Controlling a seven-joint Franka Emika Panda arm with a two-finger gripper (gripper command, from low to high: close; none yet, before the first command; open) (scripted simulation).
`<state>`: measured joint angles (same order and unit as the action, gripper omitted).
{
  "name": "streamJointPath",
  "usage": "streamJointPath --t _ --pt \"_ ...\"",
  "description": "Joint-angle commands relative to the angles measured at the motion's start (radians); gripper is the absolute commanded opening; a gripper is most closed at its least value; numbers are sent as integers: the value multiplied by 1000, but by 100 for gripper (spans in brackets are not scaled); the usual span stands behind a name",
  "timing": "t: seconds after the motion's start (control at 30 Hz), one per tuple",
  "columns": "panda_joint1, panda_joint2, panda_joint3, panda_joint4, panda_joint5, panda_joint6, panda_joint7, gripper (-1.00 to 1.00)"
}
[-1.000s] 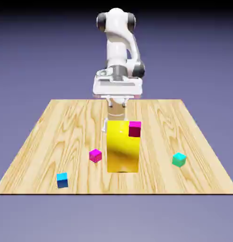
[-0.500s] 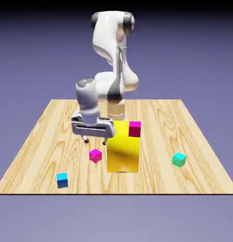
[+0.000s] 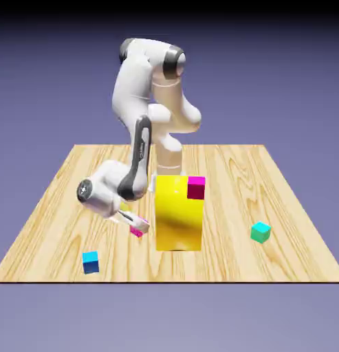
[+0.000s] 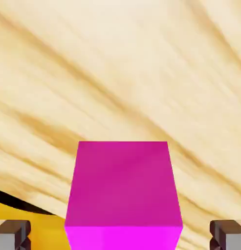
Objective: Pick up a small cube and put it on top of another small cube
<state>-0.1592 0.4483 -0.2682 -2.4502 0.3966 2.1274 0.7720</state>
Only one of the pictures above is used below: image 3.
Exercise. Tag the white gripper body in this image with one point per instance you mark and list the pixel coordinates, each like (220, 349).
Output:
(130, 218)

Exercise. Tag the small magenta cube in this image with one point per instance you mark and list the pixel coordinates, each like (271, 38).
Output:
(196, 188)
(136, 232)

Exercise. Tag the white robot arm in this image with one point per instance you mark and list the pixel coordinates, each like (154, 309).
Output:
(130, 90)

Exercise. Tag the small blue cube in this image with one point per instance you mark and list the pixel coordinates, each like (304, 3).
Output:
(90, 262)

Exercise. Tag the small teal cube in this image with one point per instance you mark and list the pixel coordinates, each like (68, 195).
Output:
(260, 232)

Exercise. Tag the large yellow box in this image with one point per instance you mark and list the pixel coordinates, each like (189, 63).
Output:
(178, 217)

